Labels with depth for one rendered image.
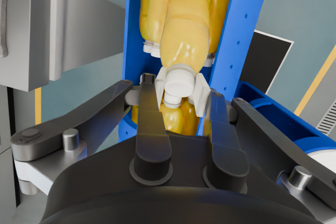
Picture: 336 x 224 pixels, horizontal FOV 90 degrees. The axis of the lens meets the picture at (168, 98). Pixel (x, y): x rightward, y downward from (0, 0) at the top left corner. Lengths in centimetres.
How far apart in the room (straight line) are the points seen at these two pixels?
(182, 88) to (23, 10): 47
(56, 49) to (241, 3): 53
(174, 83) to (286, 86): 170
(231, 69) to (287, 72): 151
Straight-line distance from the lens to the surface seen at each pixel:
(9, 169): 269
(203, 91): 16
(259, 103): 108
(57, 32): 64
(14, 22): 61
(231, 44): 32
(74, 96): 191
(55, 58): 65
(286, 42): 160
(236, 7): 32
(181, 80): 20
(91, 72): 174
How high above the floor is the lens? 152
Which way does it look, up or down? 69 degrees down
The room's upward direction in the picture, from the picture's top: 172 degrees counter-clockwise
